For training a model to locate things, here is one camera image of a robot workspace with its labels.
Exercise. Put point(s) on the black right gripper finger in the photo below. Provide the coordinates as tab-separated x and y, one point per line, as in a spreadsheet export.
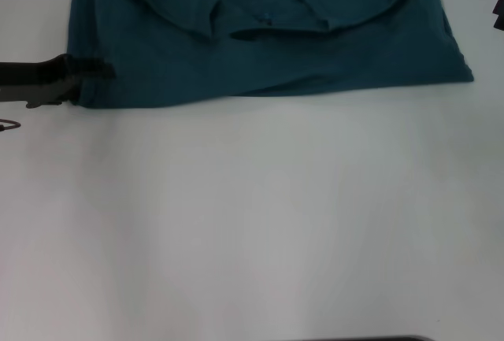
499	6
500	23

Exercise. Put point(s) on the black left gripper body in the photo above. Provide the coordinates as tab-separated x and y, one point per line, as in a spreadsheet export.
35	81

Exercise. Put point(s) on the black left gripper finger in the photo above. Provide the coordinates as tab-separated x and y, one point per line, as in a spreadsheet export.
96	68

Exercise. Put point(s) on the teal blue printed t-shirt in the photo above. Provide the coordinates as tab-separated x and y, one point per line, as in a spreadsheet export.
256	53

